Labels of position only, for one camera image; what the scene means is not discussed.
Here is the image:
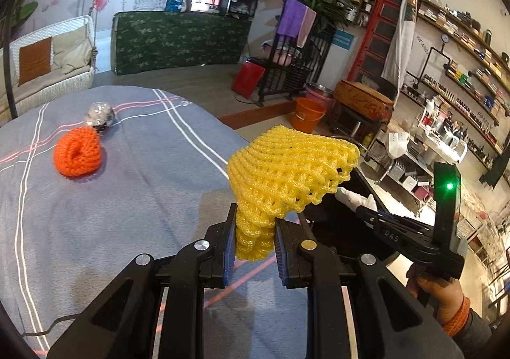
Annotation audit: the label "person's right hand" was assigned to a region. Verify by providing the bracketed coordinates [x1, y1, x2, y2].
[405, 264, 466, 328]

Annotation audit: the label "red ladder shelf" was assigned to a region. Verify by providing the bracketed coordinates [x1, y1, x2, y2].
[346, 0, 408, 94]

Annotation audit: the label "yellow foam fruit net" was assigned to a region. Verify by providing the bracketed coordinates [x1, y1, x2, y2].
[226, 124, 360, 263]

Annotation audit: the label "wooden box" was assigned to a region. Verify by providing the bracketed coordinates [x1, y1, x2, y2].
[333, 79, 396, 121]

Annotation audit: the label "blue striped cloth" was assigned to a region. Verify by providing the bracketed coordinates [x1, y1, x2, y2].
[0, 84, 256, 359]

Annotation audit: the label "orange plastic bucket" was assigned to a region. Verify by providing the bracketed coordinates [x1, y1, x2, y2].
[290, 97, 328, 135]

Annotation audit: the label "green patterned covered counter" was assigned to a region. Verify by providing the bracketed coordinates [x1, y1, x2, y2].
[110, 10, 253, 76]

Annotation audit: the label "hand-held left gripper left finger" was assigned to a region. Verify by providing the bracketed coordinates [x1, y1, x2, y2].
[47, 203, 238, 359]

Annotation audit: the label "wall shelves of bottles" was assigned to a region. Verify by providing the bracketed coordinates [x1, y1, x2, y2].
[400, 0, 510, 169]

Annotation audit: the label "white hanging cloth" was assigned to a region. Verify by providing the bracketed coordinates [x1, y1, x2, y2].
[380, 0, 420, 82]

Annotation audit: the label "blue wall sign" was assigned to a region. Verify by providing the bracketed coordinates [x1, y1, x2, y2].
[334, 30, 356, 52]

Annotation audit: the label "white plastic wrapper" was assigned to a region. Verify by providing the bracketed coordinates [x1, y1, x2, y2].
[336, 187, 378, 213]

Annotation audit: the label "black metal rack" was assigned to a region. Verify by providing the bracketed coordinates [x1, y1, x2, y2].
[258, 0, 332, 107]

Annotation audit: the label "orange cushion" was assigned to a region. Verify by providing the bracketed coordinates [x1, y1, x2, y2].
[17, 36, 54, 88]

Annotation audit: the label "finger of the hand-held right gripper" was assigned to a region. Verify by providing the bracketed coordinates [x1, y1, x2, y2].
[356, 204, 436, 261]

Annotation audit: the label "pink towel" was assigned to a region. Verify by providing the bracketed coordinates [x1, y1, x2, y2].
[296, 8, 318, 48]

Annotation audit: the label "person's right forearm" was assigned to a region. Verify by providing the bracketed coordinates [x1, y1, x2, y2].
[441, 296, 503, 359]

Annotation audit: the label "pink basin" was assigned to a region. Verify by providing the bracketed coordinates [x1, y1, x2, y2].
[304, 81, 336, 110]

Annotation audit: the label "beige cushion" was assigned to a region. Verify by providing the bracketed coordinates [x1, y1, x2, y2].
[51, 25, 91, 75]

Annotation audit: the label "red bag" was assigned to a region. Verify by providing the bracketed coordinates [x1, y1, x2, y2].
[231, 60, 266, 99]

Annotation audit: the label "crumpled clear plastic wrapper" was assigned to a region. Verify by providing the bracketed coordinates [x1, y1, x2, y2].
[84, 101, 117, 131]

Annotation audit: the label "purple towel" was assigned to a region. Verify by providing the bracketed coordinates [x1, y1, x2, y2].
[276, 0, 306, 38]

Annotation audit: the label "white wicker sofa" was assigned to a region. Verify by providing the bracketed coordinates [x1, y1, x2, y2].
[0, 15, 97, 126]

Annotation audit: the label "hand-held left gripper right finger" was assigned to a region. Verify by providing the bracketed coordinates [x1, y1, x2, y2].
[274, 211, 466, 359]

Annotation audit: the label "black cable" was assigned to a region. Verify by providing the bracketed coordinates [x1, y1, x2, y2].
[22, 313, 82, 340]

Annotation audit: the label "orange foam fruit net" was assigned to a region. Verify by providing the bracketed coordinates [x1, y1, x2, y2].
[53, 126, 104, 177]

